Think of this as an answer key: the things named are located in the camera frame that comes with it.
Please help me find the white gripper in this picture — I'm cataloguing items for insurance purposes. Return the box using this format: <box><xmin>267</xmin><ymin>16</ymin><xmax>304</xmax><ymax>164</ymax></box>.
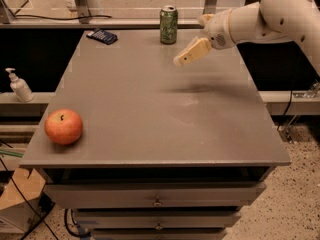
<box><xmin>173</xmin><ymin>9</ymin><xmax>235</xmax><ymax>66</ymax></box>

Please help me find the green soda can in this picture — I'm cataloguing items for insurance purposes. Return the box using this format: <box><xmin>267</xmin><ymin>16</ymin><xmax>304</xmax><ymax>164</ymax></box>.
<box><xmin>160</xmin><ymin>5</ymin><xmax>178</xmax><ymax>44</ymax></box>

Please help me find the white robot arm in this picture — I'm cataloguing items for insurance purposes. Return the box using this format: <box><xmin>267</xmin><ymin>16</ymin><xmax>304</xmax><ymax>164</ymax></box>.
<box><xmin>174</xmin><ymin>0</ymin><xmax>320</xmax><ymax>75</ymax></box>

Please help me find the red apple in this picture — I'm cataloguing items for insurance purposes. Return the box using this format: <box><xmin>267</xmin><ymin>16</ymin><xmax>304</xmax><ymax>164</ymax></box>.
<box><xmin>44</xmin><ymin>109</ymin><xmax>83</xmax><ymax>145</ymax></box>

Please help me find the grey drawer cabinet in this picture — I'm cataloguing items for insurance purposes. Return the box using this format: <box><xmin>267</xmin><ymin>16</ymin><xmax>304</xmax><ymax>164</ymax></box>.
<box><xmin>21</xmin><ymin>30</ymin><xmax>290</xmax><ymax>240</ymax></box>

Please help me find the top drawer knob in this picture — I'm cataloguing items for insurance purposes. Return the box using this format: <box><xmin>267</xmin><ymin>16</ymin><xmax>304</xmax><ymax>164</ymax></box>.
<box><xmin>152</xmin><ymin>197</ymin><xmax>163</xmax><ymax>207</ymax></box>

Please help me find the drawer knob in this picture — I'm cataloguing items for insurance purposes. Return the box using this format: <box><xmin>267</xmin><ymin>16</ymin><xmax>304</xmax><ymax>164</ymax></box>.
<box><xmin>155</xmin><ymin>223</ymin><xmax>164</xmax><ymax>231</ymax></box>
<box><xmin>152</xmin><ymin>197</ymin><xmax>163</xmax><ymax>207</ymax></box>

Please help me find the white pump bottle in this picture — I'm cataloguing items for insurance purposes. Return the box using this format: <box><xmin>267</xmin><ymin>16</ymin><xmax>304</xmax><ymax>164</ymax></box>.
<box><xmin>5</xmin><ymin>68</ymin><xmax>34</xmax><ymax>103</ymax></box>

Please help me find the cardboard box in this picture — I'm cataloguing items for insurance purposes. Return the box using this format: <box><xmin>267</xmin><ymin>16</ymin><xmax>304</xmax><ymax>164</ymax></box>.
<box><xmin>0</xmin><ymin>168</ymin><xmax>45</xmax><ymax>233</ymax></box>

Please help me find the grey metal post left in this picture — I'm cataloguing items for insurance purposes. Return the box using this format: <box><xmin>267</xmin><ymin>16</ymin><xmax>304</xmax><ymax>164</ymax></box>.
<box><xmin>74</xmin><ymin>0</ymin><xmax>91</xmax><ymax>24</ymax></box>

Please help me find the black cable on ledge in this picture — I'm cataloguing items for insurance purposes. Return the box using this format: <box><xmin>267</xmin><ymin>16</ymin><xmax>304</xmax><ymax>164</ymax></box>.
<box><xmin>14</xmin><ymin>14</ymin><xmax>113</xmax><ymax>21</ymax></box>

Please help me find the black floor cable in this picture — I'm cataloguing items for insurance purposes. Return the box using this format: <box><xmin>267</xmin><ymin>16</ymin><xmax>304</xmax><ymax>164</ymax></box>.
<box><xmin>0</xmin><ymin>157</ymin><xmax>61</xmax><ymax>240</ymax></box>

